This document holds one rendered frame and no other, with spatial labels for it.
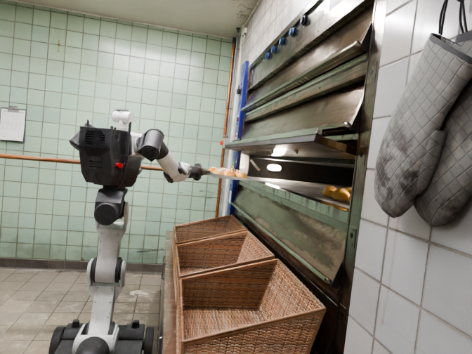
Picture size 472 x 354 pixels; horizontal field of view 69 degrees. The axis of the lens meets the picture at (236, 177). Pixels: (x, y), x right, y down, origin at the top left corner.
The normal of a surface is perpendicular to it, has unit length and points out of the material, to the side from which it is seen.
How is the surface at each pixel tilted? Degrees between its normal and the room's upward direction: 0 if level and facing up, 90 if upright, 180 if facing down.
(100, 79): 90
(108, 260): 67
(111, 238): 81
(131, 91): 90
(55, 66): 90
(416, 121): 85
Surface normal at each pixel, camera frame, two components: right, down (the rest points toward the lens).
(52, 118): 0.19, 0.07
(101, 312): 0.21, -0.32
